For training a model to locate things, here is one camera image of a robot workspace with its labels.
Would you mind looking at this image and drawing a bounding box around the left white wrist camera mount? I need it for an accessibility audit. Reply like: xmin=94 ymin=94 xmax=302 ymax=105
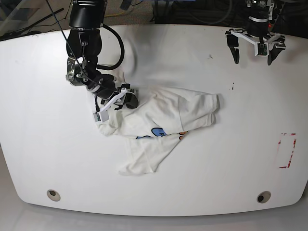
xmin=225 ymin=29 xmax=287 ymax=57

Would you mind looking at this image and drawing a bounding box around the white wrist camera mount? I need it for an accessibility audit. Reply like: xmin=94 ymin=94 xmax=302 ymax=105
xmin=225 ymin=29 xmax=287 ymax=57
xmin=93 ymin=88 xmax=128 ymax=123

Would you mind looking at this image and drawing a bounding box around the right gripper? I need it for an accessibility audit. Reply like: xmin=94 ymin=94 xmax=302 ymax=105
xmin=115 ymin=83 xmax=139 ymax=110

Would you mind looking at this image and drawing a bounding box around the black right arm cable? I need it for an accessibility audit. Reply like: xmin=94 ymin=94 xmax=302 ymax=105
xmin=96 ymin=23 xmax=126 ymax=71

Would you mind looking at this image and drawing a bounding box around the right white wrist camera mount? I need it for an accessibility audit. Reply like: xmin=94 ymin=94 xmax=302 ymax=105
xmin=93 ymin=88 xmax=128 ymax=123

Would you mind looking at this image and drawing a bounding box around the right table grommet hole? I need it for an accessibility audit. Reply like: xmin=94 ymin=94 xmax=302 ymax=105
xmin=257 ymin=191 xmax=271 ymax=204

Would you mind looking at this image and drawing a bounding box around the yellow cable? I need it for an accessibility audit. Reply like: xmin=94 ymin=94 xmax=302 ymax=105
xmin=105 ymin=9 xmax=128 ymax=18

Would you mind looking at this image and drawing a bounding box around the red tape rectangle marker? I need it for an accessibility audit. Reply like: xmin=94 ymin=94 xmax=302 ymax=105
xmin=275 ymin=133 xmax=297 ymax=169

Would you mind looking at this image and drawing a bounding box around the white printed T-shirt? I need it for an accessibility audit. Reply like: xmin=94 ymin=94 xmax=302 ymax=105
xmin=95 ymin=85 xmax=219 ymax=176

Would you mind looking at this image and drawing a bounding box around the table grommet hole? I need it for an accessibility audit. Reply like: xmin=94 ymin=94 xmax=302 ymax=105
xmin=47 ymin=190 xmax=61 ymax=202
xmin=257 ymin=191 xmax=271 ymax=204

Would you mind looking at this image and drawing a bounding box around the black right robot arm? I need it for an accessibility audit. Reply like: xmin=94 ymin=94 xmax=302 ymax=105
xmin=66 ymin=0 xmax=139 ymax=109

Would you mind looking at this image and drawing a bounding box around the left table grommet hole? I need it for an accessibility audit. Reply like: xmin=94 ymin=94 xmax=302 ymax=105
xmin=47 ymin=190 xmax=61 ymax=202

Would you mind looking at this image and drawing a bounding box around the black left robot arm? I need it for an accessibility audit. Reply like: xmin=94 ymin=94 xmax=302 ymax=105
xmin=225 ymin=0 xmax=286 ymax=65

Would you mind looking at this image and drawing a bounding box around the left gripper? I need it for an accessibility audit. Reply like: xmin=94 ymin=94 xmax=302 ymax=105
xmin=226 ymin=29 xmax=286 ymax=65

